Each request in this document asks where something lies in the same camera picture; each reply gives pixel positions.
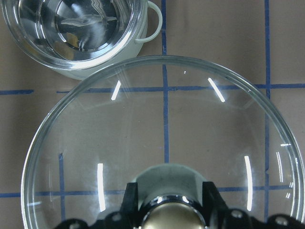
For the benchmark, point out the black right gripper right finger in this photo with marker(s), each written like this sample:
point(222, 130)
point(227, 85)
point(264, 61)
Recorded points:
point(218, 215)

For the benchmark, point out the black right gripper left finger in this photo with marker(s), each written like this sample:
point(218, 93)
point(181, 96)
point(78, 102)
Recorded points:
point(124, 218)

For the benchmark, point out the glass pot lid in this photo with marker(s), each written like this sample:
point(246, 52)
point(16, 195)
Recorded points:
point(168, 123)

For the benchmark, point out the white cooking pot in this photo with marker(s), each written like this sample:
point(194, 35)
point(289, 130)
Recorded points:
point(77, 38)

